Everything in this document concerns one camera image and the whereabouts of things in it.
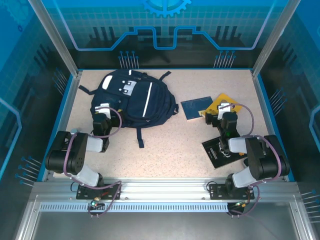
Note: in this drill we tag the blue book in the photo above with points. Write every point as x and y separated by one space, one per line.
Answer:
193 106

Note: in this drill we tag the navy blue backpack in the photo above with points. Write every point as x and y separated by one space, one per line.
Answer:
135 105

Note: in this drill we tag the yellow book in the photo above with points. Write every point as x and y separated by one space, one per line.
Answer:
223 97

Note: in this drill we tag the black book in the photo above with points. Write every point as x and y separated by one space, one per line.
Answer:
215 157

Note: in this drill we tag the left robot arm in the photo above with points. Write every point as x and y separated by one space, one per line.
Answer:
60 155

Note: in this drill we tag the grey-blue pencil case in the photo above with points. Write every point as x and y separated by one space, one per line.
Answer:
75 130

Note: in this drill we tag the small connector with LED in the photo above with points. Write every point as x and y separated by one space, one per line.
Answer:
94 203
240 205

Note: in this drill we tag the dark blue side panel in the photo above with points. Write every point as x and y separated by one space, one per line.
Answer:
20 75
300 75

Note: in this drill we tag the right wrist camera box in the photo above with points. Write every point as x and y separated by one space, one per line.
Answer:
221 107

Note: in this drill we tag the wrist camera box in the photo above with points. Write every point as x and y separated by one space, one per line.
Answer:
102 108
221 107

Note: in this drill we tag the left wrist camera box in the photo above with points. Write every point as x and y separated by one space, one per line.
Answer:
102 108

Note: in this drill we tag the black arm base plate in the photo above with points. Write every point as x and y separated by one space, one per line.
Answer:
82 195
217 192

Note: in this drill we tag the aluminium frame rail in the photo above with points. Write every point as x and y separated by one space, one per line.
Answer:
162 187

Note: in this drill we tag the aluminium corner post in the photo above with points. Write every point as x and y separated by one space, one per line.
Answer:
272 42
58 42

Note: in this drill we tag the blue printed enclosure panel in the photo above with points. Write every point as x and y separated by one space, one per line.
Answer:
162 25

